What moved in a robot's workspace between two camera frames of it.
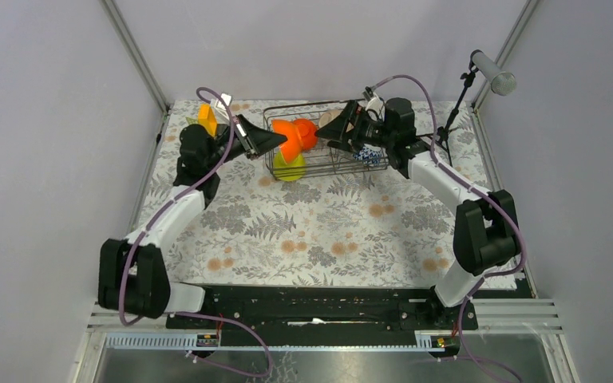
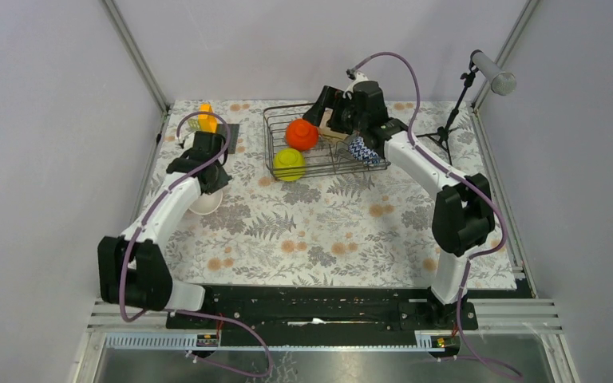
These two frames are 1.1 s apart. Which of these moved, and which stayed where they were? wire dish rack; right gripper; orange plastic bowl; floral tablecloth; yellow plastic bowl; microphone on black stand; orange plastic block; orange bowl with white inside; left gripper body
Moved: orange bowl with white inside; left gripper body; right gripper
Stayed: yellow plastic bowl; orange plastic block; floral tablecloth; wire dish rack; microphone on black stand; orange plastic bowl
